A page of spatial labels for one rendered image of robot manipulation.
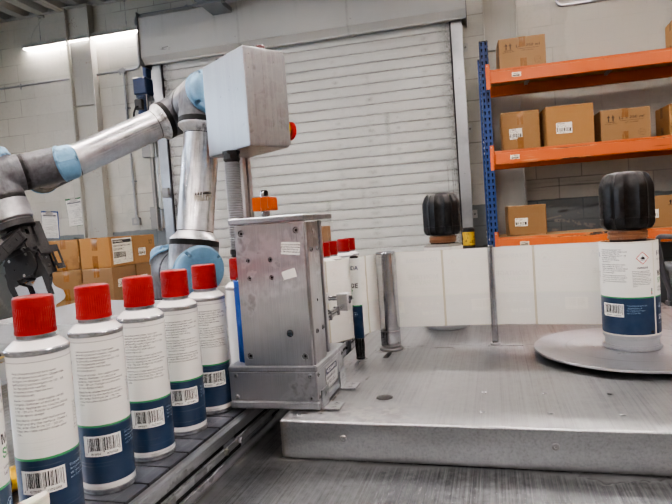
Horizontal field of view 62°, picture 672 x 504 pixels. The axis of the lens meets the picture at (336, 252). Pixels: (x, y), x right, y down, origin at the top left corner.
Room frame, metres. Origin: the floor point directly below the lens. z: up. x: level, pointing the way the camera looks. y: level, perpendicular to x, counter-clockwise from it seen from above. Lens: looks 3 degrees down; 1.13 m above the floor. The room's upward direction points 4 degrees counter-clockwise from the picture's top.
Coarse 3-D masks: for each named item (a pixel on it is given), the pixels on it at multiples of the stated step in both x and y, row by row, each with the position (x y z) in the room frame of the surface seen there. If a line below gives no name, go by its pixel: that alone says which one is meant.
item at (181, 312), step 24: (168, 288) 0.69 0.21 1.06; (168, 312) 0.68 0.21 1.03; (192, 312) 0.69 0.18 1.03; (168, 336) 0.68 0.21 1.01; (192, 336) 0.69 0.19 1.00; (168, 360) 0.68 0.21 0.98; (192, 360) 0.69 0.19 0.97; (192, 384) 0.69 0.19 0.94; (192, 408) 0.68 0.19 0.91; (192, 432) 0.68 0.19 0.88
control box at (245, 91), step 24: (240, 48) 1.07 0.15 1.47; (216, 72) 1.15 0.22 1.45; (240, 72) 1.08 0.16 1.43; (264, 72) 1.10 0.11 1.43; (216, 96) 1.16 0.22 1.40; (240, 96) 1.08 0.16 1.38; (264, 96) 1.09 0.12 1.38; (216, 120) 1.16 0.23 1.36; (240, 120) 1.09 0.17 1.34; (264, 120) 1.09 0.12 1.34; (288, 120) 1.14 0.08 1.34; (216, 144) 1.17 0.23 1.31; (240, 144) 1.09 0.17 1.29; (264, 144) 1.09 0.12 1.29; (288, 144) 1.13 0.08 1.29
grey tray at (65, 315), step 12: (120, 300) 1.21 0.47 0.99; (156, 300) 1.18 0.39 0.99; (60, 312) 1.14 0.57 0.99; (72, 312) 1.17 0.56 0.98; (120, 312) 1.21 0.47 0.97; (0, 324) 0.96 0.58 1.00; (12, 324) 0.95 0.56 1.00; (60, 324) 0.93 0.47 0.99; (72, 324) 0.93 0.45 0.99; (0, 336) 0.96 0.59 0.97; (12, 336) 0.95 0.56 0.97; (0, 348) 0.96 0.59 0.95
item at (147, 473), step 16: (208, 416) 0.75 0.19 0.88; (224, 416) 0.74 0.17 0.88; (208, 432) 0.69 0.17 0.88; (176, 448) 0.64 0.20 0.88; (192, 448) 0.64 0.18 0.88; (144, 464) 0.60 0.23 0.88; (160, 464) 0.60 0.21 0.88; (176, 464) 0.60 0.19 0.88; (144, 480) 0.56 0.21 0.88; (96, 496) 0.53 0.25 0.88; (112, 496) 0.53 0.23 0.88; (128, 496) 0.53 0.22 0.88
